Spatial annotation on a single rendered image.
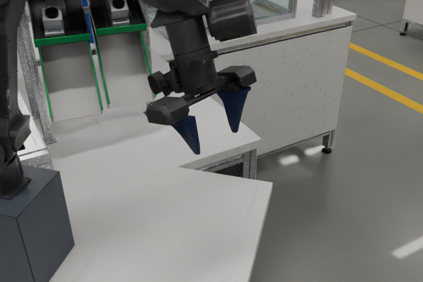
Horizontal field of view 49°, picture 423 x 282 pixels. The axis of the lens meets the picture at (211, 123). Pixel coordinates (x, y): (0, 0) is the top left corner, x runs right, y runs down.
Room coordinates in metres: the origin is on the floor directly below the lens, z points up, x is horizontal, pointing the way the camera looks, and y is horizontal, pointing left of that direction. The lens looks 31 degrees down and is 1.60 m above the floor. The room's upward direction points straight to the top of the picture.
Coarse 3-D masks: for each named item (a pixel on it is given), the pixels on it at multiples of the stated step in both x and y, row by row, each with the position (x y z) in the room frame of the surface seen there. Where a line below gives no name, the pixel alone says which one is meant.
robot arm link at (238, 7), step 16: (160, 0) 0.63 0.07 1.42; (176, 0) 0.63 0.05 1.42; (192, 0) 0.63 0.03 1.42; (208, 0) 0.66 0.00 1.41; (224, 0) 0.65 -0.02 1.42; (240, 0) 0.65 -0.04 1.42; (224, 16) 0.64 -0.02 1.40; (240, 16) 0.63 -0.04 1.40; (224, 32) 0.63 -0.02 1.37; (240, 32) 0.63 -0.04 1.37; (256, 32) 0.64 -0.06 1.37
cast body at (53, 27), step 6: (42, 12) 1.08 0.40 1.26; (48, 12) 1.07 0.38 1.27; (54, 12) 1.07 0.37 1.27; (60, 12) 1.09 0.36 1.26; (48, 18) 1.06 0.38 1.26; (54, 18) 1.06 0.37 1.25; (60, 18) 1.07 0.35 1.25; (48, 24) 1.06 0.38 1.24; (54, 24) 1.06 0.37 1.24; (60, 24) 1.07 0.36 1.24; (48, 30) 1.06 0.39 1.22; (54, 30) 1.07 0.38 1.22; (60, 30) 1.07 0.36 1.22; (48, 36) 1.06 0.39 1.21; (54, 36) 1.06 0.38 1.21; (60, 36) 1.07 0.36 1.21
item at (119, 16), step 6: (108, 0) 1.16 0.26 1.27; (114, 0) 1.15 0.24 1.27; (120, 0) 1.16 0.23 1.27; (108, 6) 1.17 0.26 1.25; (114, 6) 1.14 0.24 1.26; (120, 6) 1.14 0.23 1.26; (126, 6) 1.15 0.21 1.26; (108, 12) 1.18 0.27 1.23; (114, 12) 1.13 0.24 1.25; (120, 12) 1.14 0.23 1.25; (126, 12) 1.14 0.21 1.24; (114, 18) 1.14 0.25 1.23; (120, 18) 1.15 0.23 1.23; (126, 18) 1.15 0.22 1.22; (114, 24) 1.13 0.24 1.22; (120, 24) 1.14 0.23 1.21; (126, 24) 1.14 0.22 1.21
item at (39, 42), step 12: (36, 0) 1.20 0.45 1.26; (72, 0) 1.22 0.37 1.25; (36, 12) 1.16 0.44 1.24; (72, 12) 1.18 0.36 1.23; (36, 24) 1.12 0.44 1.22; (72, 24) 1.14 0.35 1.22; (84, 24) 1.14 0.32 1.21; (36, 36) 1.08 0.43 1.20; (72, 36) 1.07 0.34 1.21; (84, 36) 1.08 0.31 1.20
